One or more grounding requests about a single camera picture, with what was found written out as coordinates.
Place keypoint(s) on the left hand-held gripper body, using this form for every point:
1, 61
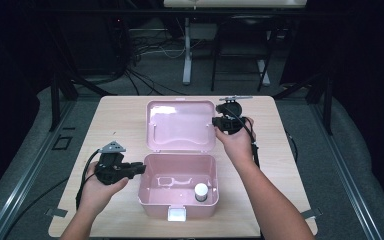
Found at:
111, 170

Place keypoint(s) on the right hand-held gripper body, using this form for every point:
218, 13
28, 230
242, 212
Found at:
233, 123

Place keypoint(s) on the pink storage box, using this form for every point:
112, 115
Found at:
180, 126

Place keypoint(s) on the small white-capped bottle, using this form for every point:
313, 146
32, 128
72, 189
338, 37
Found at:
201, 190

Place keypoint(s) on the person's right hand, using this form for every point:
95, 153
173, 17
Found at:
240, 146

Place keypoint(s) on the person's left hand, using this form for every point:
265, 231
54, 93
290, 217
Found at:
96, 196

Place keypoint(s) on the black chair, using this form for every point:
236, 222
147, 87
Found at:
243, 50

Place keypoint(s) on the white desk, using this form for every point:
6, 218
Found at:
187, 50

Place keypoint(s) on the black metal stand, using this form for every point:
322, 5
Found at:
55, 100
328, 106

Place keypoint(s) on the black metal crossbar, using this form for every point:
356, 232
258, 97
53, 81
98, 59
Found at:
146, 12

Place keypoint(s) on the grey metal bracket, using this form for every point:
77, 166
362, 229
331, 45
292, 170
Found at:
56, 212
314, 212

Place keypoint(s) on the aluminium rail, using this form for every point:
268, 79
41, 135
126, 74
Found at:
30, 170
346, 180

